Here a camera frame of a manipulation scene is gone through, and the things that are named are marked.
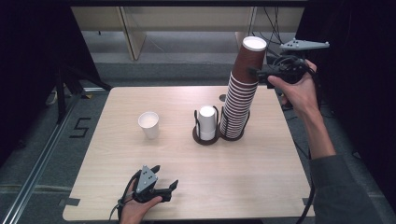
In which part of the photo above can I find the left hand-held gripper cable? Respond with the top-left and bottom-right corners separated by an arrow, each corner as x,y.
107,169 -> 142,223

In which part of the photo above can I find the white paper cup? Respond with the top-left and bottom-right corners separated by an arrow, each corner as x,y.
137,110 -> 161,140

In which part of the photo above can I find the dark double cup holder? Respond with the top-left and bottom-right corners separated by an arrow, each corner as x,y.
191,105 -> 252,147

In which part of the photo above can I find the beige wooden shelf unit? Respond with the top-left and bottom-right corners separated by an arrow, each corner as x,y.
71,6 -> 306,62

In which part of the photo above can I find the brown paper cup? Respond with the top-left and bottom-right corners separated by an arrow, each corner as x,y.
231,35 -> 268,86

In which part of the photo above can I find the metal floor rail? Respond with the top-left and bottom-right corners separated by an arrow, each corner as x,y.
0,92 -> 82,224

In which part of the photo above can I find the right hand-held gripper cable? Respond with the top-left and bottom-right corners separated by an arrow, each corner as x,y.
293,146 -> 316,224

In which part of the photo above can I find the bundle of black cables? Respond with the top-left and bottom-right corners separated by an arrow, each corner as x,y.
251,6 -> 295,63

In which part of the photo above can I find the black curtain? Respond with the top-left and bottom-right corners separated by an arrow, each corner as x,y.
293,0 -> 396,213
0,0 -> 102,166

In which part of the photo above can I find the person's left hand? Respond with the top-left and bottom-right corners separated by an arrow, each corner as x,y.
119,179 -> 163,224

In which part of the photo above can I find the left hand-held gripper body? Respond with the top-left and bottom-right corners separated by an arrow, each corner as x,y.
132,164 -> 174,204

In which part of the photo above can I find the black metal stand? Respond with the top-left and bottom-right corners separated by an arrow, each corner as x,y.
55,64 -> 114,125

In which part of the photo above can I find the hand-held gripper cable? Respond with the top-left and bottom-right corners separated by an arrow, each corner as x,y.
107,169 -> 142,223
293,146 -> 316,224

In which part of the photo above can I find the person's right hand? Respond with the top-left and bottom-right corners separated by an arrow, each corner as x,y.
266,59 -> 319,119

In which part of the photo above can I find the stack of white paper cups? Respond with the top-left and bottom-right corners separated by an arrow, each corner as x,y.
198,105 -> 218,142

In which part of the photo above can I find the stack of brown paper cups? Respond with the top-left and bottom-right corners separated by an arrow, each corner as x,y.
219,70 -> 262,140

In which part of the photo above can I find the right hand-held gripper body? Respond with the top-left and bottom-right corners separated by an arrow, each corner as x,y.
257,37 -> 331,90

